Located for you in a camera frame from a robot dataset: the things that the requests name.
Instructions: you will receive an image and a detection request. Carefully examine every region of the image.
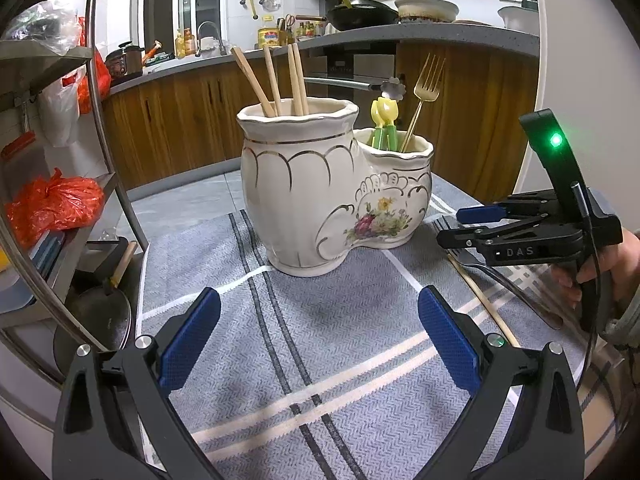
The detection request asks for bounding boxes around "beige casserole pot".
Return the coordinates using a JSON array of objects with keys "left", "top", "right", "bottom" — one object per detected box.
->
[{"left": 395, "top": 0, "right": 460, "bottom": 24}]

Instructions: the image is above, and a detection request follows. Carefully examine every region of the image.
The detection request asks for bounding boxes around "red plastic bag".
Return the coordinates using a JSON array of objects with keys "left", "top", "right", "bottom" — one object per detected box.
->
[
  {"left": 77, "top": 17, "right": 112, "bottom": 113},
  {"left": 6, "top": 169, "right": 106, "bottom": 246}
]

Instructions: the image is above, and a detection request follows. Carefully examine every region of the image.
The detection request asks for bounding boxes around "dark pressure cooker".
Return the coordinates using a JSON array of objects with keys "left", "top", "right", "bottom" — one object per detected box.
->
[{"left": 106, "top": 41, "right": 146, "bottom": 81}]

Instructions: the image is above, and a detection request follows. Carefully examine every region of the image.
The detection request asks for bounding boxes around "white plastic bag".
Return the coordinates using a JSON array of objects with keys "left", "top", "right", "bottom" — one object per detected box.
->
[{"left": 39, "top": 67, "right": 82, "bottom": 148}]

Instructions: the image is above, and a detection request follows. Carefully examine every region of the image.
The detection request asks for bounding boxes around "gold fork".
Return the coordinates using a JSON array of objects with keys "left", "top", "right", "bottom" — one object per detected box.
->
[{"left": 398, "top": 52, "right": 447, "bottom": 153}]

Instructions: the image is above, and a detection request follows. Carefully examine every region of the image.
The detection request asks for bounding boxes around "metal storage rack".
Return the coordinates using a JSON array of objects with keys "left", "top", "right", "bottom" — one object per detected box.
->
[{"left": 0, "top": 0, "right": 151, "bottom": 391}]

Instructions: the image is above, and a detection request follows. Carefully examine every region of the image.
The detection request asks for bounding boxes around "clear plastic bag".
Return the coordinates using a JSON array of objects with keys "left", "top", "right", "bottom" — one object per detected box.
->
[{"left": 0, "top": 0, "right": 83, "bottom": 56}]

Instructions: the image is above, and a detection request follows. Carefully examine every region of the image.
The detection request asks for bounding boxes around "wooden chopstick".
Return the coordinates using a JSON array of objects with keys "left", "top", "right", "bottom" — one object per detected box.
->
[
  {"left": 262, "top": 46, "right": 282, "bottom": 116},
  {"left": 230, "top": 46, "right": 277, "bottom": 117},
  {"left": 286, "top": 44, "right": 304, "bottom": 116},
  {"left": 446, "top": 252, "right": 521, "bottom": 348},
  {"left": 292, "top": 43, "right": 311, "bottom": 116}
]

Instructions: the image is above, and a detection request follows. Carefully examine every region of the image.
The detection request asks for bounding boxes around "grey striped cloth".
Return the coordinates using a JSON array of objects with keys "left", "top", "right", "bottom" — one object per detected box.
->
[{"left": 135, "top": 172, "right": 618, "bottom": 480}]

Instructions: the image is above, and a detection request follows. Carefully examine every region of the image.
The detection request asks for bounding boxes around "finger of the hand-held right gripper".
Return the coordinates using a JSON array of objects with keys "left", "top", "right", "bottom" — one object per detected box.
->
[
  {"left": 456, "top": 191, "right": 564, "bottom": 225},
  {"left": 436, "top": 215, "right": 577, "bottom": 249}
]

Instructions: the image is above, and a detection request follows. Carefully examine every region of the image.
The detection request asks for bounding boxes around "black wok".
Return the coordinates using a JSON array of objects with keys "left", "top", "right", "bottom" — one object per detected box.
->
[{"left": 327, "top": 0, "right": 399, "bottom": 32}]

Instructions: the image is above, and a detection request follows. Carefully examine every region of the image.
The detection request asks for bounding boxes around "built-in steel oven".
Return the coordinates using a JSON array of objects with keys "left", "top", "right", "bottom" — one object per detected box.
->
[{"left": 304, "top": 52, "right": 397, "bottom": 111}]

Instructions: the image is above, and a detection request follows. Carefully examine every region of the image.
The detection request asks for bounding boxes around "silver fork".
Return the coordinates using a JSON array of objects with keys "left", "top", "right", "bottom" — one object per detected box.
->
[{"left": 433, "top": 216, "right": 565, "bottom": 331}]

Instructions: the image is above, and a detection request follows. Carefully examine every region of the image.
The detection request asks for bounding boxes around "person's right forearm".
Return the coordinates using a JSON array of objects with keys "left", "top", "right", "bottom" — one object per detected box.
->
[{"left": 597, "top": 282, "right": 640, "bottom": 353}]

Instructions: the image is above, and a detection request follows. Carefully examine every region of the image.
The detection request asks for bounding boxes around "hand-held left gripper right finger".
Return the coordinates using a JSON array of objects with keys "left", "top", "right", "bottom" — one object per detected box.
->
[{"left": 417, "top": 285, "right": 586, "bottom": 480}]

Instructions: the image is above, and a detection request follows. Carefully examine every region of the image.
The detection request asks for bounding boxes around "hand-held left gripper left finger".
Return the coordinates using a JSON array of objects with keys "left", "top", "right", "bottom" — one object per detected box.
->
[{"left": 52, "top": 287, "right": 222, "bottom": 480}]

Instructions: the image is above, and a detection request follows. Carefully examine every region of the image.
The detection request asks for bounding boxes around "person's right hand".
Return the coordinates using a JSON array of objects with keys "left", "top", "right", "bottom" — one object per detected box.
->
[{"left": 551, "top": 227, "right": 640, "bottom": 308}]

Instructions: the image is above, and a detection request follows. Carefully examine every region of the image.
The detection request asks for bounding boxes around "white floral ceramic holder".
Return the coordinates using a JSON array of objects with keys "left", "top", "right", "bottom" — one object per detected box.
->
[{"left": 236, "top": 99, "right": 434, "bottom": 276}]

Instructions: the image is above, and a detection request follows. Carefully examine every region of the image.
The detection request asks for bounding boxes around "white pot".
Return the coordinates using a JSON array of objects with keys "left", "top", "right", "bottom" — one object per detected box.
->
[{"left": 497, "top": 0, "right": 540, "bottom": 31}]

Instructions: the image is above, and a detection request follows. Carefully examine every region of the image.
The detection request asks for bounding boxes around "yellow green tulip spoon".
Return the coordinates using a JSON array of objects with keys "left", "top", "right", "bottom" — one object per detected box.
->
[
  {"left": 377, "top": 96, "right": 401, "bottom": 152},
  {"left": 369, "top": 100, "right": 387, "bottom": 150}
]

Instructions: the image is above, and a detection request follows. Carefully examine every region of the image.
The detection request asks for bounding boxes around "kitchen counter with wooden cabinets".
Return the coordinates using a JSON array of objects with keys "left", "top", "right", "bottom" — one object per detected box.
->
[{"left": 102, "top": 22, "right": 542, "bottom": 206}]

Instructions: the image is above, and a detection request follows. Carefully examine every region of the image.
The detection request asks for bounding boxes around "black pan with wooden handle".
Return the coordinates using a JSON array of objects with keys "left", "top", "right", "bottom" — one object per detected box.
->
[{"left": 54, "top": 240, "right": 141, "bottom": 366}]

